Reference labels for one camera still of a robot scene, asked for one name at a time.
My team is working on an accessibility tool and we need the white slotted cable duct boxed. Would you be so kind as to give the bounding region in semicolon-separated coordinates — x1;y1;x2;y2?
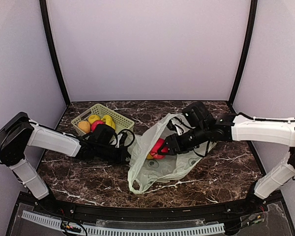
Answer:
21;210;225;236

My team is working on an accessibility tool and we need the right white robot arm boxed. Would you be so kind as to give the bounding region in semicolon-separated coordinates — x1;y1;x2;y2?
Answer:
156;113;295;213

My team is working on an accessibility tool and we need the light green plastic bag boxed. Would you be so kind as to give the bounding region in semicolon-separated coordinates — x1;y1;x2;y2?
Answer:
127;113;216;194

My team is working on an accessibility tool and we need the orange toy peach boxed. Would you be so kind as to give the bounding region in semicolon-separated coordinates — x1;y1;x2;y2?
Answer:
78;120;91;133

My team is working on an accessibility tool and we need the red toy fruit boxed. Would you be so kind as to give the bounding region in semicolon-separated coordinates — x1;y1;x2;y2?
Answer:
150;138;169;159

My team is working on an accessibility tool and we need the yellow toy fruit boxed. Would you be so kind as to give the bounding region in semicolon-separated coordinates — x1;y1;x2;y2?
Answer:
146;152;156;159

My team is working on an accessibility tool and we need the black frame post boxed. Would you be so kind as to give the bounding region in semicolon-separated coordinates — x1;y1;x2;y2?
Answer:
228;0;258;107
39;0;71;107

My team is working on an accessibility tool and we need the left black frame post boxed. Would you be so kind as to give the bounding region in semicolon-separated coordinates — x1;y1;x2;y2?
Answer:
39;0;71;107

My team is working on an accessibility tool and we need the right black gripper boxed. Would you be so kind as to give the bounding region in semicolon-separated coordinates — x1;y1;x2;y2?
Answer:
157;123;209;155

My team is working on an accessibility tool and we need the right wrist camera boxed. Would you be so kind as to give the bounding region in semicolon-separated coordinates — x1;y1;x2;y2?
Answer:
167;101;216;135

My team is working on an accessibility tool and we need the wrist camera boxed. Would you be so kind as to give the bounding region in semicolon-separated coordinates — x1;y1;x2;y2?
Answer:
88;124;135;148
167;101;216;135

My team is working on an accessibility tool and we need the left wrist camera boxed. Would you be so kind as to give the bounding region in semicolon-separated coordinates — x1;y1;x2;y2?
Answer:
88;124;135;148

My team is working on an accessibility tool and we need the right black frame post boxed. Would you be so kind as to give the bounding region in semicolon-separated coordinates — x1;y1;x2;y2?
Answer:
228;0;258;107

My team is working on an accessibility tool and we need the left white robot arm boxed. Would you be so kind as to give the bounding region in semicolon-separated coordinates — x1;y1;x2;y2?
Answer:
0;112;130;214

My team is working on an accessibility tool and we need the red toy apple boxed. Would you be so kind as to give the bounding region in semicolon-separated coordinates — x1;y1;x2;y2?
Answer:
91;120;105;132

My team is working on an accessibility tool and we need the yellow toy banana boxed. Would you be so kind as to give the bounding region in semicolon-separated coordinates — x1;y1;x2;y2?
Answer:
101;115;116;130

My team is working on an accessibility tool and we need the light green perforated basket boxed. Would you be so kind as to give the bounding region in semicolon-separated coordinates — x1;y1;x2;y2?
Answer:
71;103;135;136

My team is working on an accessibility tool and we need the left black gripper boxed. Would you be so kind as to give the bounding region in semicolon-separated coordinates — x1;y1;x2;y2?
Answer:
96;144;135;166

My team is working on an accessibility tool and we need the black front table rail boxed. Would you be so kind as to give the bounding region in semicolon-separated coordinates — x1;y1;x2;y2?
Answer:
23;194;268;228

